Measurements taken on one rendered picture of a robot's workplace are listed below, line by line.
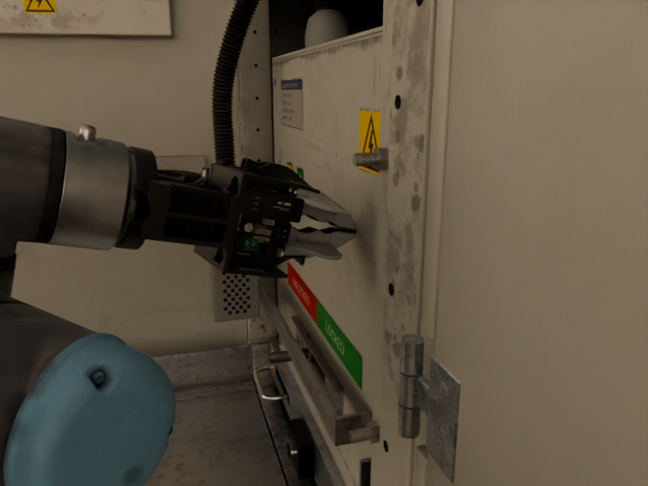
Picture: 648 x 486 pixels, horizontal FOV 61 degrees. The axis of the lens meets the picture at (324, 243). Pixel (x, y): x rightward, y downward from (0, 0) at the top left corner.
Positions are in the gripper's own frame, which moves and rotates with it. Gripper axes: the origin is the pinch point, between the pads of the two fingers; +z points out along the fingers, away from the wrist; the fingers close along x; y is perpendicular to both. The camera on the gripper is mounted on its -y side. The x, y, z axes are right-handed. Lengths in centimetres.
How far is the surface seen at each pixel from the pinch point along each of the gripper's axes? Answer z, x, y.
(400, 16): -11.0, 13.7, 16.8
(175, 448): 0.4, -38.9, -28.2
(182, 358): 5, -31, -43
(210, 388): 10, -36, -41
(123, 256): -4, -18, -56
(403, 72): -10.5, 10.9, 17.4
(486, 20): -15.4, 10.9, 27.4
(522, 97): -15.3, 8.4, 29.6
